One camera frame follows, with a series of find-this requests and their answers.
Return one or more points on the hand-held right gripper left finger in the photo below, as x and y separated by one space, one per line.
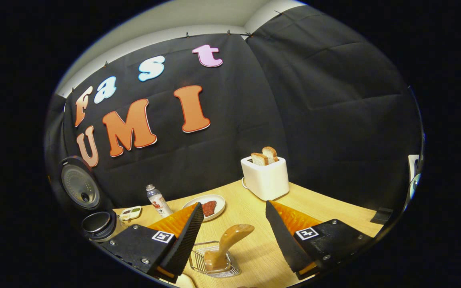
182 244

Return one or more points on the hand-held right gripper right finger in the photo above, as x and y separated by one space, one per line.
286 240

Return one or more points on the wooden spoon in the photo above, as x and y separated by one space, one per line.
230 238

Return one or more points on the dark grey rice cooker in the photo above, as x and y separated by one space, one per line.
80 186

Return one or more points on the clear plastic rice container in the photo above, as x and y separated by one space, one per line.
185 282

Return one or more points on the red meat piece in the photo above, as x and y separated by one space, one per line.
209 208

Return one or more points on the clear plastic bottle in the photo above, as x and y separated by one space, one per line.
159 204

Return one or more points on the white oval plate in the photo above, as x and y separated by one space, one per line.
216 198

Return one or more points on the small white divided dish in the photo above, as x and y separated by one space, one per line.
130 213

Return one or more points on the white toaster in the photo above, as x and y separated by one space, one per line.
266 182

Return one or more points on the toast bread slice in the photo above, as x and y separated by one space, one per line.
259 159
271 153

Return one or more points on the black block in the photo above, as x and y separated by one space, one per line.
382 216

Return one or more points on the white round device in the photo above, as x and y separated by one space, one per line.
413 186

